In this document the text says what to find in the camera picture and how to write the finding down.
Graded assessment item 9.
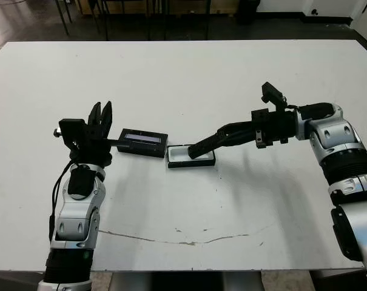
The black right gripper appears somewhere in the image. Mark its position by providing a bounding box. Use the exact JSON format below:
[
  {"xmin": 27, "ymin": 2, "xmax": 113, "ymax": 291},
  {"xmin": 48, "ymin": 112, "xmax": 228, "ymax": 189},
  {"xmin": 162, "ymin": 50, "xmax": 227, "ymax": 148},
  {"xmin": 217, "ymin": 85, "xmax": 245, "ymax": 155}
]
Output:
[{"xmin": 216, "ymin": 108, "xmax": 298, "ymax": 150}]

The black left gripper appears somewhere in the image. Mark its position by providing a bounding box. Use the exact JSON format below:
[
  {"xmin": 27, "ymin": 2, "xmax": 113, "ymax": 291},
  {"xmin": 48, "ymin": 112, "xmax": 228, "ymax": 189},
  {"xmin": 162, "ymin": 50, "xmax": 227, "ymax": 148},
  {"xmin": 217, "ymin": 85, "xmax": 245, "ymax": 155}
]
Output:
[{"xmin": 69, "ymin": 100, "xmax": 124, "ymax": 168}]

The black box lid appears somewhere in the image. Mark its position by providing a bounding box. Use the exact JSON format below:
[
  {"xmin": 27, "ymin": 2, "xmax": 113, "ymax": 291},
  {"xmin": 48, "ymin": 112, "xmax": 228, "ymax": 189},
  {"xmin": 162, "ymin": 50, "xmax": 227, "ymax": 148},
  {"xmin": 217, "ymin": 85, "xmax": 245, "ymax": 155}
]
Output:
[{"xmin": 115, "ymin": 128, "xmax": 170, "ymax": 159}]

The black box with white insert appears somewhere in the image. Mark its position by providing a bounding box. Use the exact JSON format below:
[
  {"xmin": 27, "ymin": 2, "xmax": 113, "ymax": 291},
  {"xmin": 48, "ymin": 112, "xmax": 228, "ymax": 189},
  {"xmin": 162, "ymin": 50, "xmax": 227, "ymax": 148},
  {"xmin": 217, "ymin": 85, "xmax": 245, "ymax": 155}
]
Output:
[{"xmin": 166, "ymin": 144, "xmax": 217, "ymax": 170}]

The black bin with purple bag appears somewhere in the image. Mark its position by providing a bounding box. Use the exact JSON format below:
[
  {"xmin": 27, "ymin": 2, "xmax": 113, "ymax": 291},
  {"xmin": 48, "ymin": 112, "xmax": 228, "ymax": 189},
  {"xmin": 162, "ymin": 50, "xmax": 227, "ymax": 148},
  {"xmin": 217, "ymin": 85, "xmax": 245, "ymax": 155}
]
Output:
[{"xmin": 237, "ymin": 0, "xmax": 261, "ymax": 26}]

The dark grey robot lower body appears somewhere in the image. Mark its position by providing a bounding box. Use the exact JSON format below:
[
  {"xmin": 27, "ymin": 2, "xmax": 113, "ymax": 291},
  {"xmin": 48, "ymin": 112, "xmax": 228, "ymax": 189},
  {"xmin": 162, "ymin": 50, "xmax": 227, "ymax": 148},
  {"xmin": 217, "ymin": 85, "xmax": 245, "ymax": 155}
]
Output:
[{"xmin": 110, "ymin": 270, "xmax": 263, "ymax": 291}]

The white door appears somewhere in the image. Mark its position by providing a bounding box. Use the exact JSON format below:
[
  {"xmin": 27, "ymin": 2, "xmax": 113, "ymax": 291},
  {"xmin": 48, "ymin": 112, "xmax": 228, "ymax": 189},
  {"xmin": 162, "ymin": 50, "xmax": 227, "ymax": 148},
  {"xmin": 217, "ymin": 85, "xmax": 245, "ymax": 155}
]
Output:
[{"xmin": 351, "ymin": 0, "xmax": 367, "ymax": 30}]

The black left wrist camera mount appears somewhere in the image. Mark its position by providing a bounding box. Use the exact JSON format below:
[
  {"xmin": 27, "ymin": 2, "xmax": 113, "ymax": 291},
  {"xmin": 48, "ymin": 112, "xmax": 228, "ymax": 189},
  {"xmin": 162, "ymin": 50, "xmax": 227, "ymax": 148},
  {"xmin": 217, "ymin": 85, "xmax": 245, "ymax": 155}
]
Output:
[{"xmin": 52, "ymin": 119, "xmax": 87, "ymax": 147}]

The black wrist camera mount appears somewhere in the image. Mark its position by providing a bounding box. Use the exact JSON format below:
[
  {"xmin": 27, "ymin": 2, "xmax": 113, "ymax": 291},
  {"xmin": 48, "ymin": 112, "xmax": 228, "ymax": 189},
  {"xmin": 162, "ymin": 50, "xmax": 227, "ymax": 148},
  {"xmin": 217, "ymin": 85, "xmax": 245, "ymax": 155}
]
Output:
[
  {"xmin": 52, "ymin": 119, "xmax": 87, "ymax": 147},
  {"xmin": 260, "ymin": 81, "xmax": 286, "ymax": 112}
]

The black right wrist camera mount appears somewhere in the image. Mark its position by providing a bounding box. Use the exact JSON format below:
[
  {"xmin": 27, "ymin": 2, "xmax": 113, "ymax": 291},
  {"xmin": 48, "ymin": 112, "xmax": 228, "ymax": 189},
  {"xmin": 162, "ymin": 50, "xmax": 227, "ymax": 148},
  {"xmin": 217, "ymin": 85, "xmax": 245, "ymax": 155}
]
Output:
[{"xmin": 260, "ymin": 81, "xmax": 286, "ymax": 112}]

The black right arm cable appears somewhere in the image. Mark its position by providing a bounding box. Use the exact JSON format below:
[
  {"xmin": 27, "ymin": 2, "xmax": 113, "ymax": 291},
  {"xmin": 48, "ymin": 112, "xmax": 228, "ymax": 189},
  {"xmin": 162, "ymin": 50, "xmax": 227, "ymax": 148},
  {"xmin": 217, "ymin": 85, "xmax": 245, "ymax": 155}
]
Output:
[{"xmin": 281, "ymin": 102, "xmax": 303, "ymax": 112}]

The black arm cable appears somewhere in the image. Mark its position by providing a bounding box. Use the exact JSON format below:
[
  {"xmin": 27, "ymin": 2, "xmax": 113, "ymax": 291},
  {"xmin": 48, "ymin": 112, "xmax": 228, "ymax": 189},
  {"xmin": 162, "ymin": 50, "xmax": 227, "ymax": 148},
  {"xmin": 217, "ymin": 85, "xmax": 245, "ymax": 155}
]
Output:
[
  {"xmin": 281, "ymin": 102, "xmax": 303, "ymax": 112},
  {"xmin": 47, "ymin": 158, "xmax": 74, "ymax": 243}
]

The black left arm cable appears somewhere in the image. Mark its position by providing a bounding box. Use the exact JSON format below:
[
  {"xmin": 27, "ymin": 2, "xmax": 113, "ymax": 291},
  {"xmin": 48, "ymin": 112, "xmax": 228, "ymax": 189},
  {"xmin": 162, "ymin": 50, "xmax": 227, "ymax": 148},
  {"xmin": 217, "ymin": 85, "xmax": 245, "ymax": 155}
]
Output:
[{"xmin": 47, "ymin": 158, "xmax": 74, "ymax": 243}]

